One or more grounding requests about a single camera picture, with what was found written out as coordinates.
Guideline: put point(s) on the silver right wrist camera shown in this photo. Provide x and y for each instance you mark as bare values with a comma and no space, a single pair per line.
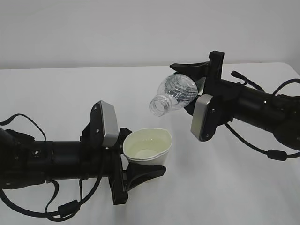
206,117

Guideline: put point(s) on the clear green-label water bottle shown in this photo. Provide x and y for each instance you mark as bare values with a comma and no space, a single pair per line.
175,92

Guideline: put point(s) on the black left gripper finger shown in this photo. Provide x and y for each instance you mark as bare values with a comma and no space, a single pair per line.
137,174
123,134

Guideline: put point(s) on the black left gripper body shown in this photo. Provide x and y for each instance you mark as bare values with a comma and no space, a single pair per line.
104,162

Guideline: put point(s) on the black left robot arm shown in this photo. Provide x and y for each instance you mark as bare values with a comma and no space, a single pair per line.
25,162

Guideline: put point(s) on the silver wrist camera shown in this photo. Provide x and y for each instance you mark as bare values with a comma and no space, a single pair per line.
206,117
104,130

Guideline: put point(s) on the white paper cup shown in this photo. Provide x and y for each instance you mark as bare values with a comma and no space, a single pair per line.
148,146

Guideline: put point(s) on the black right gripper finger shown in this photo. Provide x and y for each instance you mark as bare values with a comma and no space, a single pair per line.
190,108
195,71

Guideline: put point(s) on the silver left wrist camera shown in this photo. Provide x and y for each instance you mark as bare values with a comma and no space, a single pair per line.
104,130

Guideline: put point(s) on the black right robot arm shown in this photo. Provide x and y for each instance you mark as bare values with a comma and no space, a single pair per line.
276,113

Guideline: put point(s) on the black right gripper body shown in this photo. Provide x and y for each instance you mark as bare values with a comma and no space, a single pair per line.
224,91

